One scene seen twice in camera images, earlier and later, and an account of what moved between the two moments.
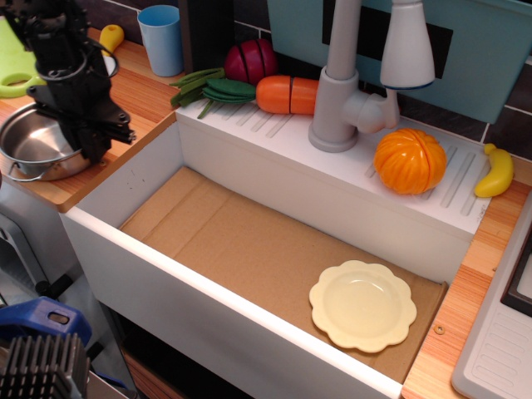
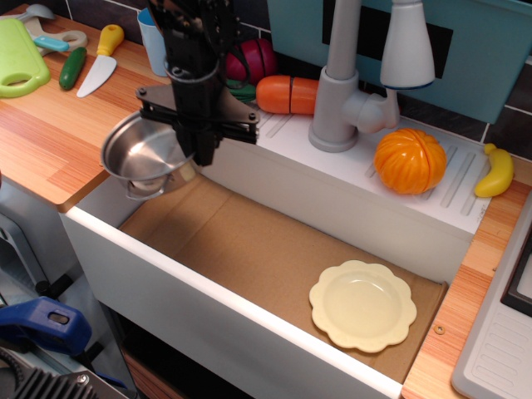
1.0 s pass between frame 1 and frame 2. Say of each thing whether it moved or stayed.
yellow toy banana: stayed
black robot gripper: moved
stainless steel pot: moved
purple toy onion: stayed
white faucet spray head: stayed
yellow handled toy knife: stayed
